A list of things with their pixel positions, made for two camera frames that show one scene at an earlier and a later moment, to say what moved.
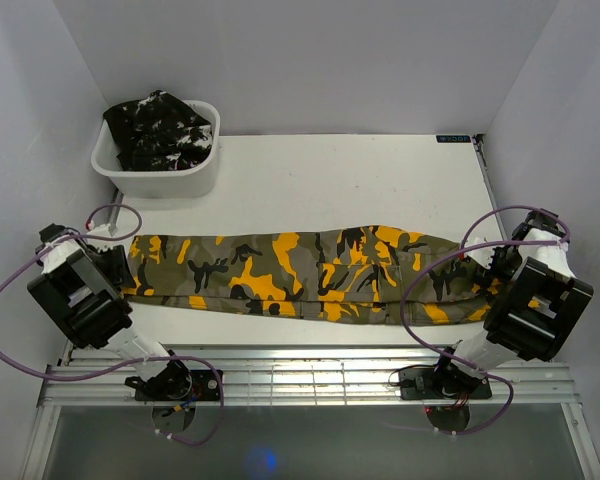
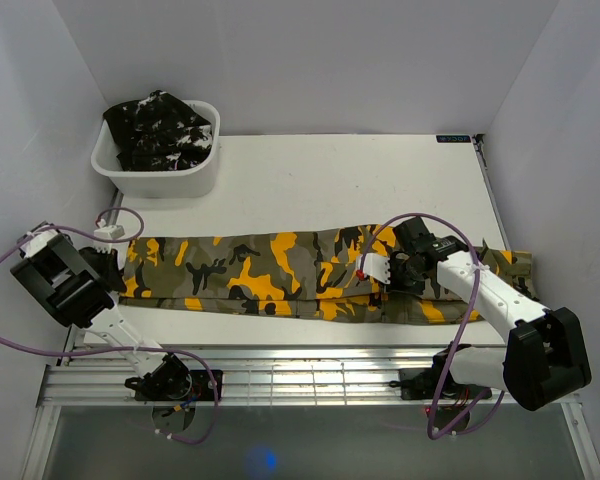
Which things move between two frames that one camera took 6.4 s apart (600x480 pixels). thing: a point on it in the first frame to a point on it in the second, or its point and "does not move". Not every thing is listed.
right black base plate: x=441 y=383 does not move
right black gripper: x=494 y=272 to x=416 y=290
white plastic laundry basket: x=192 y=182 does not move
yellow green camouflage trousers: x=362 y=275 does not move
